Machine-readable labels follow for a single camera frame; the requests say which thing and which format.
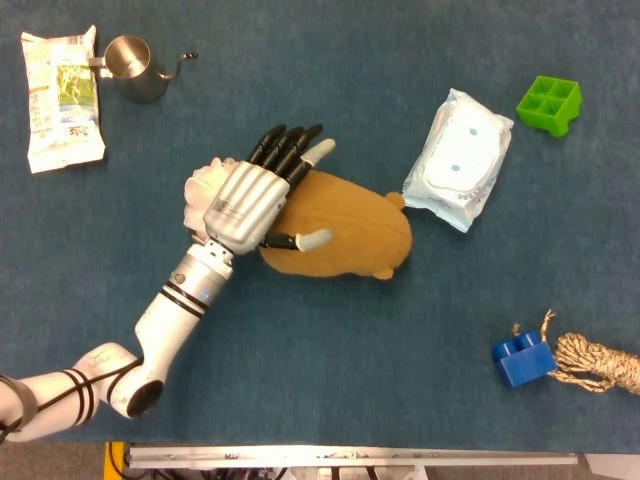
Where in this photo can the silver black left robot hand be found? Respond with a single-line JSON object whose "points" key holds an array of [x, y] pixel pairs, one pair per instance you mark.
{"points": [[250, 205]]}

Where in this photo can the brown plush toy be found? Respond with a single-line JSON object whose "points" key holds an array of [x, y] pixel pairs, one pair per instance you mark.
{"points": [[350, 225]]}

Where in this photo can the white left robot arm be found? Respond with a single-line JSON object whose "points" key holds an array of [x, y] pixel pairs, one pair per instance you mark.
{"points": [[160, 325]]}

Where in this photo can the white mesh bath sponge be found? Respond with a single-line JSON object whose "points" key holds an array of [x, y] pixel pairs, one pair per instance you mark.
{"points": [[202, 187]]}

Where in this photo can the steel gooseneck kettle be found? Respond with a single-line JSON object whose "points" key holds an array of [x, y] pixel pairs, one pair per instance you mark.
{"points": [[135, 70]]}

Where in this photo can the white noodle snack packet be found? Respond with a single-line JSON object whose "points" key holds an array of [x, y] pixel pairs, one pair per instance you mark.
{"points": [[62, 100]]}

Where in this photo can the white wet wipes pack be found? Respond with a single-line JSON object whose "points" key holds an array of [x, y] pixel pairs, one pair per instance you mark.
{"points": [[462, 160]]}

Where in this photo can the blue plastic building block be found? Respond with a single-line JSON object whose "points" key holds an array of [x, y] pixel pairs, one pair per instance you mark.
{"points": [[522, 361]]}

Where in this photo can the green plastic grid block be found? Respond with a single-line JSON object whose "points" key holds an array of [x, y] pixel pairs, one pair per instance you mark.
{"points": [[550, 105]]}

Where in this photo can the aluminium frame rail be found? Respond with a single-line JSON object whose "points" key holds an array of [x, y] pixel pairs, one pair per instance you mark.
{"points": [[350, 456]]}

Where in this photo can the yellow frame post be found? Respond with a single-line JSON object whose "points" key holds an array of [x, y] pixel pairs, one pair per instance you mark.
{"points": [[114, 460]]}

